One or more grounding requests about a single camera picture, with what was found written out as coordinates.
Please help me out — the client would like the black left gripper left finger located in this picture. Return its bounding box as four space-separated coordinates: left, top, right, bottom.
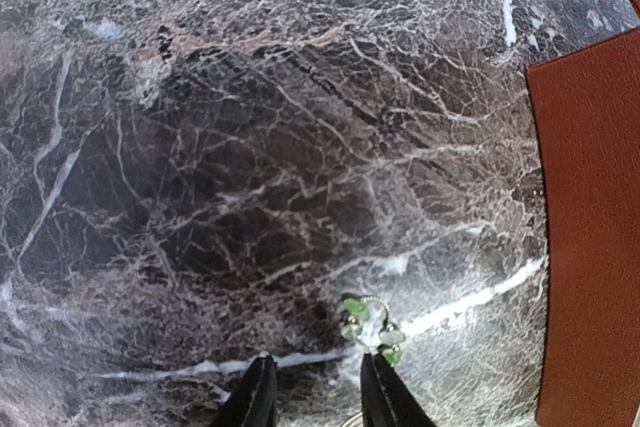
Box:
209 355 278 427

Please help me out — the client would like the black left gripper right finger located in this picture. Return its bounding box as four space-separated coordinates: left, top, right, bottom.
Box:
360 353 436 427

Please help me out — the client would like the green leaf gold necklace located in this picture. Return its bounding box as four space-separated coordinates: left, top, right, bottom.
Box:
338 295 409 366

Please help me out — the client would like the red jewelry box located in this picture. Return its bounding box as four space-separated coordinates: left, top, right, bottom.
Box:
527 29 639 426

